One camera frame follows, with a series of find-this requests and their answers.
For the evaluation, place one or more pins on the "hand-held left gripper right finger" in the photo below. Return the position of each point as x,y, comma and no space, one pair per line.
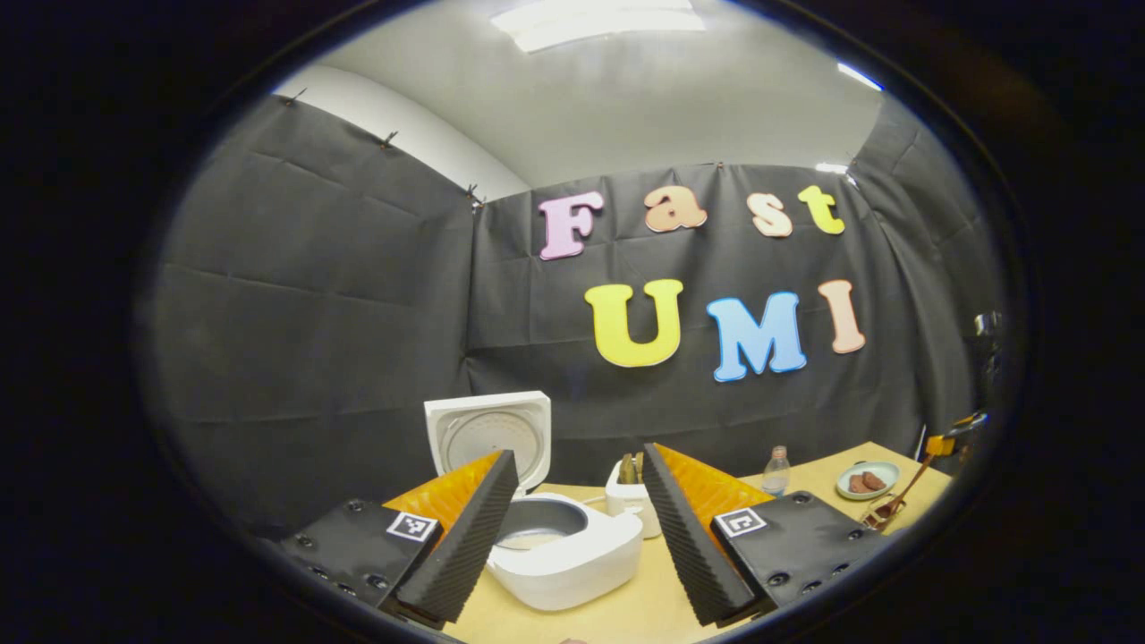
689,546

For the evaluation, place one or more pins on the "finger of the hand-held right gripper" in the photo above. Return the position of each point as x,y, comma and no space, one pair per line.
971,422

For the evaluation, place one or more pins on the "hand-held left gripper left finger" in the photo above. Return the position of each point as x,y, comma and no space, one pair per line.
470,550

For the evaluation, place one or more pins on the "brown wooden spoon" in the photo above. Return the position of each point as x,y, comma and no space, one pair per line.
908,487

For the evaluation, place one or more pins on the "white rice cooker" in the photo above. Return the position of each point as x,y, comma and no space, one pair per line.
572,572

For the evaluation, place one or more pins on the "white toaster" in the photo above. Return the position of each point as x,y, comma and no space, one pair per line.
626,510

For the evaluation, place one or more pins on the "brown toast slice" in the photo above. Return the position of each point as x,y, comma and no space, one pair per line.
626,470
639,467

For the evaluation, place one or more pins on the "pale green plate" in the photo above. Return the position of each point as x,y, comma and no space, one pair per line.
887,471

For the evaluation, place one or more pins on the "clear plastic water bottle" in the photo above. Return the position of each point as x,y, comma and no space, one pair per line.
776,478

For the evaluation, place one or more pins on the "red meat slice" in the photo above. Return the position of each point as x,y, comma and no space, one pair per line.
875,481
857,485

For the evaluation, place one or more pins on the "black backdrop cloth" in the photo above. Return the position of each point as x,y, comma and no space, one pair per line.
313,313

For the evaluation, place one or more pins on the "small ceiling light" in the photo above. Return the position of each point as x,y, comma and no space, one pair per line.
859,76

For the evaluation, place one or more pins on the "large ceiling light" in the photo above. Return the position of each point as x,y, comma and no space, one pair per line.
608,20

